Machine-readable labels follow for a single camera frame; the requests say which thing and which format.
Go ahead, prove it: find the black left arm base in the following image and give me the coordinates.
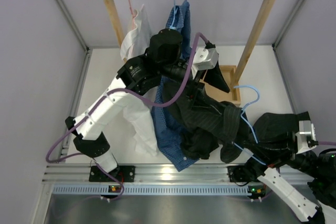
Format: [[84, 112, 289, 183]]
[[89, 165, 135, 183]]

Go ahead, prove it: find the blue hanger with clip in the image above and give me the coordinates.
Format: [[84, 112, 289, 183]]
[[166, 0, 181, 32]]

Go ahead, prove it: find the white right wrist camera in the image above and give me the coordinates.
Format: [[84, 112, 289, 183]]
[[295, 120, 318, 154]]

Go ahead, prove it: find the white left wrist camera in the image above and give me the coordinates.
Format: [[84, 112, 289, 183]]
[[191, 47, 219, 79]]

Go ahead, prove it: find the dark pinstriped shirt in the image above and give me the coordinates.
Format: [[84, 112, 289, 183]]
[[167, 66, 310, 163]]

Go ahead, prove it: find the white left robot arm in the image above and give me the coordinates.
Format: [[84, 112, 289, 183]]
[[66, 29, 208, 182]]

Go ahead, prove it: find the white shirt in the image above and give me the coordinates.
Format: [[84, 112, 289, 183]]
[[120, 5, 158, 157]]

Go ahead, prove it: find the light blue slotted cable duct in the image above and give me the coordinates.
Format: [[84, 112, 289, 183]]
[[52, 184, 268, 196]]

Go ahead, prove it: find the aluminium mounting rail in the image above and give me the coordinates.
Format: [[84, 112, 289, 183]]
[[43, 150, 326, 183]]

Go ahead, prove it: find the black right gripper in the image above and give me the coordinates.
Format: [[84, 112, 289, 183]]
[[241, 130, 323, 178]]

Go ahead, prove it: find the light blue wire hanger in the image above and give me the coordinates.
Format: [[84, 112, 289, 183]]
[[233, 85, 267, 166]]

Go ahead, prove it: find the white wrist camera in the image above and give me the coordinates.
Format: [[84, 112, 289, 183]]
[[191, 47, 219, 79], [295, 120, 318, 154]]

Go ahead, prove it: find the pink wire hanger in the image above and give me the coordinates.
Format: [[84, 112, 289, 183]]
[[128, 0, 138, 29]]

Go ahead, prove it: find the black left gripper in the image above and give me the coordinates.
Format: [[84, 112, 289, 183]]
[[159, 56, 230, 115]]

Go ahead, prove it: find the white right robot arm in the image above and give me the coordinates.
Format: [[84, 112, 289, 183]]
[[244, 125, 335, 223]]

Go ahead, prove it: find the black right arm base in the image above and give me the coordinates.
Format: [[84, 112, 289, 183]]
[[227, 165, 267, 183]]

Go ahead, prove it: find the blue checked shirt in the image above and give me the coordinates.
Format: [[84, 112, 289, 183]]
[[151, 0, 198, 172]]

